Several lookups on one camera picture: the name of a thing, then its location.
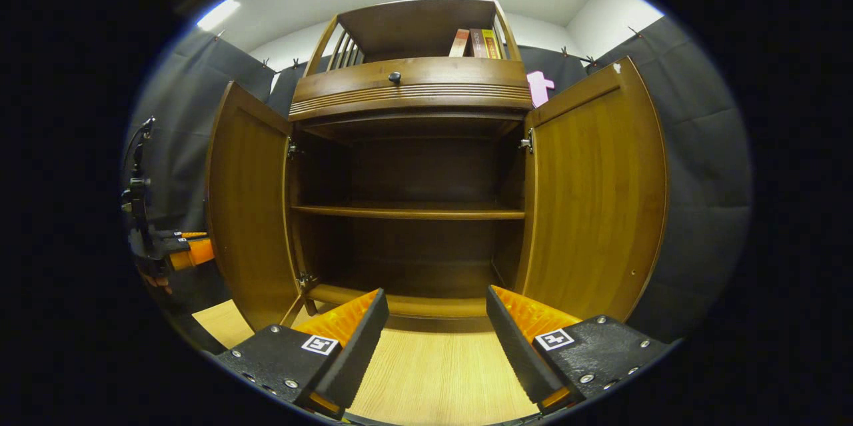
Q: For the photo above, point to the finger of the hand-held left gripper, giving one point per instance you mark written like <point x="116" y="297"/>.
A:
<point x="193" y="234"/>
<point x="196" y="252"/>

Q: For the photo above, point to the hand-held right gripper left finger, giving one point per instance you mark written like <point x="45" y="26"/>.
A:
<point x="356" y="352"/>

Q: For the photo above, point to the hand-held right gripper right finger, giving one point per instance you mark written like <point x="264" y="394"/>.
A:
<point x="523" y="352"/>

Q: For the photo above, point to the wooden shoe cabinet door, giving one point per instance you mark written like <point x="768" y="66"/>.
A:
<point x="250" y="212"/>
<point x="593" y="199"/>

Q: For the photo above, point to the wooden double-door shoe cabinet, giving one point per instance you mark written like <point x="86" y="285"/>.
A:
<point x="413" y="89"/>

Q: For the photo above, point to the wooden inner cabinet shelf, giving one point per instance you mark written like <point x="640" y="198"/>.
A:
<point x="406" y="212"/>

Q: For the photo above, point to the wooden cabinet drawer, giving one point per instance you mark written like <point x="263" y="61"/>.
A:
<point x="453" y="76"/>

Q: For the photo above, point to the small ceiling light panel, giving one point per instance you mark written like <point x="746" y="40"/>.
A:
<point x="218" y="14"/>

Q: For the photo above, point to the black backdrop cloth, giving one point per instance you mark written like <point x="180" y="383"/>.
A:
<point x="706" y="179"/>

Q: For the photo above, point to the black round drawer knob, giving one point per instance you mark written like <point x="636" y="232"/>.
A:
<point x="394" y="77"/>

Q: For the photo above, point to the yellow book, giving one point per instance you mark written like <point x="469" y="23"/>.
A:
<point x="493" y="44"/>

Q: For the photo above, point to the dark brown book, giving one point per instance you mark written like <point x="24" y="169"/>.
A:
<point x="478" y="43"/>

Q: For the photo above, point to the orange book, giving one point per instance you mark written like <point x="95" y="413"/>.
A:
<point x="460" y="43"/>

